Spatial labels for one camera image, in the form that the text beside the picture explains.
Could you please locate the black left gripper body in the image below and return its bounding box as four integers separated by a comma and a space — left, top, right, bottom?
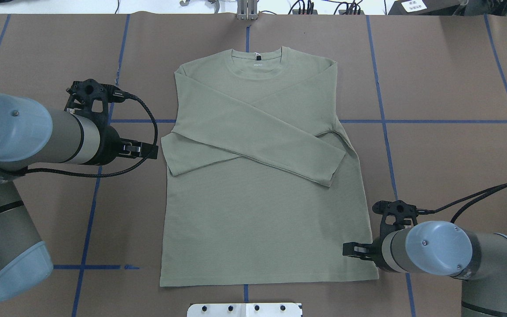
100, 126, 141, 165

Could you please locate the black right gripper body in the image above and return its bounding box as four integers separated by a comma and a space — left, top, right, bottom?
354, 240, 390, 271

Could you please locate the green long-sleeve shirt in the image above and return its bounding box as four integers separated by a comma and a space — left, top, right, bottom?
160, 47, 378, 288

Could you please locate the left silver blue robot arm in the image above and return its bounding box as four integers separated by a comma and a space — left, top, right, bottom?
0, 91, 158, 302

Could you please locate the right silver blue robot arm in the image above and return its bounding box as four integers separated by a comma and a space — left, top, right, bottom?
342, 221, 507, 317

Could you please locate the brown table cover mat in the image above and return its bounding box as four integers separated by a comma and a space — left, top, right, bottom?
0, 12, 507, 317

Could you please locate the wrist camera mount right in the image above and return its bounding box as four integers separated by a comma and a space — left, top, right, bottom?
371, 200, 435, 239

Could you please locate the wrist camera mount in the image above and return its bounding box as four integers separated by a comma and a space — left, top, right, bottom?
371, 200, 435, 239
64, 79, 129, 131

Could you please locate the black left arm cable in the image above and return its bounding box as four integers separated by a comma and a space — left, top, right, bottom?
14, 93, 159, 178

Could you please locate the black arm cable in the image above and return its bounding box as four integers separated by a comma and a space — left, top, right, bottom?
14, 93, 159, 178
416, 176, 507, 224

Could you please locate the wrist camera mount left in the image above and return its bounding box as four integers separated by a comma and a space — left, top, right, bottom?
64, 79, 129, 131

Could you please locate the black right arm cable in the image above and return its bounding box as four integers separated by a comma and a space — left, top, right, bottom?
416, 176, 507, 224

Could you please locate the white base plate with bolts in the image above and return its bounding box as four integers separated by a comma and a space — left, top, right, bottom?
187, 302, 303, 317

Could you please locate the grey aluminium post bracket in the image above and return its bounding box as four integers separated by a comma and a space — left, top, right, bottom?
237, 0, 259, 21

